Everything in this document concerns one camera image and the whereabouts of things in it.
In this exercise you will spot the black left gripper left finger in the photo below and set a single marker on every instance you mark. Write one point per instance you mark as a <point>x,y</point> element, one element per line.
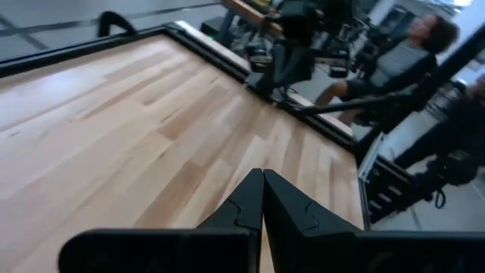
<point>227,246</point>

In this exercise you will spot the person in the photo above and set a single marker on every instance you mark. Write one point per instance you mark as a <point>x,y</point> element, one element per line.
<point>398,64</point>

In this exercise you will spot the black computer tower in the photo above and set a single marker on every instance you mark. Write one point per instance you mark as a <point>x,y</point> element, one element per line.
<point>212,28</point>

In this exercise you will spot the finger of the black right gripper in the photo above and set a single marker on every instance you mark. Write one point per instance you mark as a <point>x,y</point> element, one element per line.
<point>259,62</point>
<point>339,72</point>

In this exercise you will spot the black aluminium table frame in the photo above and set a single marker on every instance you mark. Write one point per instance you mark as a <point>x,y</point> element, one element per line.
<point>227,64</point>

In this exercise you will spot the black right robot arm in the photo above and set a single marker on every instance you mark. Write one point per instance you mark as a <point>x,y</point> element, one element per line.
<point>295,76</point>

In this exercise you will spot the wooden background workbench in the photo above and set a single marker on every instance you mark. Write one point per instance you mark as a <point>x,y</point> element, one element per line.
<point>250,13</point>

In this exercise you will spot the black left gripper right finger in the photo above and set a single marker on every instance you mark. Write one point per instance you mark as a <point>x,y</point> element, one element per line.
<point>314,246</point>

